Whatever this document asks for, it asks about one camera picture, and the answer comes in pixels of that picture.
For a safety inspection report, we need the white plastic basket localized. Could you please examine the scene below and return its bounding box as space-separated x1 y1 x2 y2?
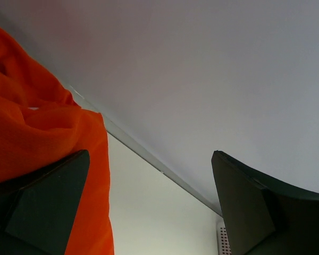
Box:
217 222 232 255

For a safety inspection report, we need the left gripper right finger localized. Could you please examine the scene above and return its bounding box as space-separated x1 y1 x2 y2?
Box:
212 151 319 254

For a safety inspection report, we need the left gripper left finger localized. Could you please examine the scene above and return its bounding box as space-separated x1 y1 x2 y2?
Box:
0 150 90 254

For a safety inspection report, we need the orange t shirt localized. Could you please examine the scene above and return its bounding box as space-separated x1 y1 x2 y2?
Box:
0 28 114 254

